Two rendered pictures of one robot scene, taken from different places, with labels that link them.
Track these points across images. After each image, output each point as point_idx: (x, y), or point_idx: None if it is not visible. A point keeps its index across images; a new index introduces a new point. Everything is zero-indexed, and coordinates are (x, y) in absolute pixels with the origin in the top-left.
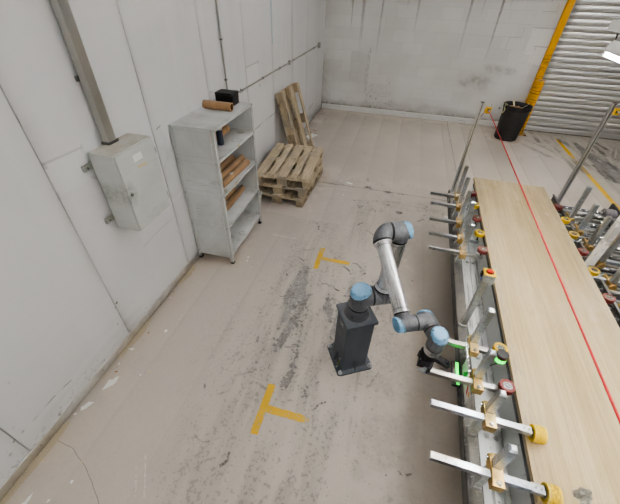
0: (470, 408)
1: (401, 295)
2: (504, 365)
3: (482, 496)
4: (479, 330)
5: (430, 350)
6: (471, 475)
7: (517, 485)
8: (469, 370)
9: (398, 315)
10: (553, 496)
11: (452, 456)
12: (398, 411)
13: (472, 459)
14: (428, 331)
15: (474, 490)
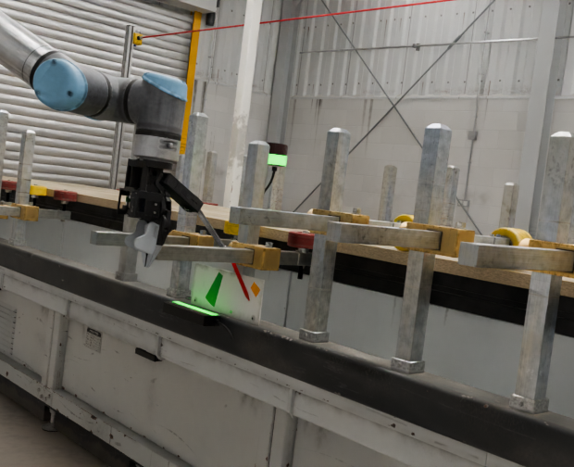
0: (272, 326)
1: (29, 31)
2: (258, 270)
3: (435, 375)
4: (192, 184)
5: (160, 131)
6: (388, 366)
7: (476, 235)
8: (226, 246)
9: (49, 58)
10: (517, 232)
11: None
12: None
13: (361, 356)
14: (136, 88)
15: (418, 374)
